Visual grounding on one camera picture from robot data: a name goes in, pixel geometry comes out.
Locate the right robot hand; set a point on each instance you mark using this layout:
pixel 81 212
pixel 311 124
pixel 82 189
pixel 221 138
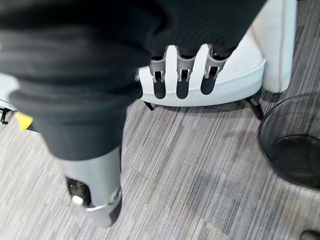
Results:
pixel 75 75

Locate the yellow tag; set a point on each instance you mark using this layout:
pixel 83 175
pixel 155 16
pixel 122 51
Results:
pixel 24 121

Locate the black sofa leg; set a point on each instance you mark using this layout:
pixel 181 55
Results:
pixel 150 106
pixel 257 107

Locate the black mesh wastebasket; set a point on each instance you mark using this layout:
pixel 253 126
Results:
pixel 295 145

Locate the dark robot foot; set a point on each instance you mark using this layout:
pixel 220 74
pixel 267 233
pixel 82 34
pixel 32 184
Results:
pixel 310 235

